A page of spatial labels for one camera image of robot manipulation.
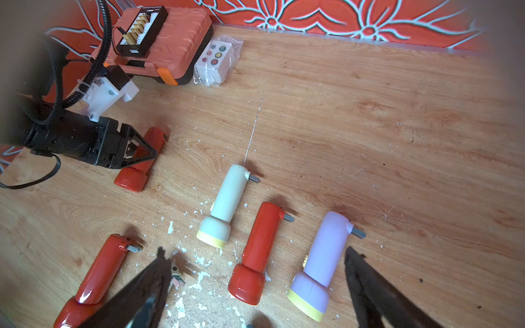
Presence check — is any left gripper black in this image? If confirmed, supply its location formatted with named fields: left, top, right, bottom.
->
left=24, top=111, right=158, bottom=169

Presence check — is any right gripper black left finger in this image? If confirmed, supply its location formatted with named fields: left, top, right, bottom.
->
left=80, top=247, right=172, bottom=328

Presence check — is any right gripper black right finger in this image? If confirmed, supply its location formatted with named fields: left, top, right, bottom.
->
left=345, top=247, right=441, bottom=327

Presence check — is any red flashlight back row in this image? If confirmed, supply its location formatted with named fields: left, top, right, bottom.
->
left=113, top=126, right=170, bottom=194
left=228, top=202, right=294, bottom=306

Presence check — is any red flashlight row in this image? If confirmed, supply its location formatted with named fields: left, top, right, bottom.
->
left=53, top=234, right=142, bottom=327
left=228, top=202, right=294, bottom=306
left=113, top=126, right=170, bottom=194

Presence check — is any purple flashlight back row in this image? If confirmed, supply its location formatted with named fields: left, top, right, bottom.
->
left=288, top=211, right=366, bottom=322

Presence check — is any cream flashlight back row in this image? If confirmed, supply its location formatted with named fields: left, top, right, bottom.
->
left=196, top=164, right=260, bottom=249

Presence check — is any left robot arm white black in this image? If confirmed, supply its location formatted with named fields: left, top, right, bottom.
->
left=1, top=1, right=158, bottom=190

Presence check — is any red flashlight front row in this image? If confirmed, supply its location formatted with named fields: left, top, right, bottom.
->
left=53, top=234, right=142, bottom=327

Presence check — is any orange tool case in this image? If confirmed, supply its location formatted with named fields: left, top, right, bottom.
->
left=105, top=7, right=213, bottom=86

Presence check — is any white button box in bag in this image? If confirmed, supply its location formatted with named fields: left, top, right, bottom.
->
left=193, top=36, right=244, bottom=87

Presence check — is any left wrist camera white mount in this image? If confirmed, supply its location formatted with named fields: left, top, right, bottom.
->
left=75, top=65, right=139, bottom=122

